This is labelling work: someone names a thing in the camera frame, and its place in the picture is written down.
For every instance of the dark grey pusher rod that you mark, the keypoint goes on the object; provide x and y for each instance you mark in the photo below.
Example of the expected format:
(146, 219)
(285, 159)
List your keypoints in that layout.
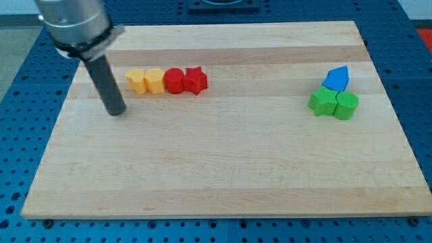
(106, 86)

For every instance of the yellow heart block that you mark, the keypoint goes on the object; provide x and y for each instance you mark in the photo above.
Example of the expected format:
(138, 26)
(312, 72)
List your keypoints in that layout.
(135, 78)

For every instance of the yellow hexagon block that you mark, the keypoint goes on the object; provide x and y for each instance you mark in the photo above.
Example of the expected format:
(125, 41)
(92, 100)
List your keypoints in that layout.
(154, 79)

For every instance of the red cylinder block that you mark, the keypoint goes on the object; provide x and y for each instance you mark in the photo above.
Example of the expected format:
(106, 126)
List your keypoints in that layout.
(174, 80)

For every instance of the red star block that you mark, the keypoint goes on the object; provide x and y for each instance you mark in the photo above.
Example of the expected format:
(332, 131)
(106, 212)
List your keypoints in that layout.
(195, 80)

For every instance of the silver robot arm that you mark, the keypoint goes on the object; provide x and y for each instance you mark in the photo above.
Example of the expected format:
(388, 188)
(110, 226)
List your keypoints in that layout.
(82, 29)

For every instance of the wooden board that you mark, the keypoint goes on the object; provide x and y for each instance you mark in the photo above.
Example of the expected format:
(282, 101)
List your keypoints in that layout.
(248, 146)

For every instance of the green star block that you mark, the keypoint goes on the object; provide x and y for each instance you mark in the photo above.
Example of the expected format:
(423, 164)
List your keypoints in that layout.
(323, 101)

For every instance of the blue pentagon block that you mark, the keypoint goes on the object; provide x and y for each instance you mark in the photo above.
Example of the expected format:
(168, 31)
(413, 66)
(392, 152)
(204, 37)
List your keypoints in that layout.
(337, 79)

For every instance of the green cylinder block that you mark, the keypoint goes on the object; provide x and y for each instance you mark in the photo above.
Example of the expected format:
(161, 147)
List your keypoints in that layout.
(347, 103)

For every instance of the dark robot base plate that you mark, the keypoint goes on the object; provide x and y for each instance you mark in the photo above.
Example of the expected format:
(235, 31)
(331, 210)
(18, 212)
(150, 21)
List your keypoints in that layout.
(222, 5)

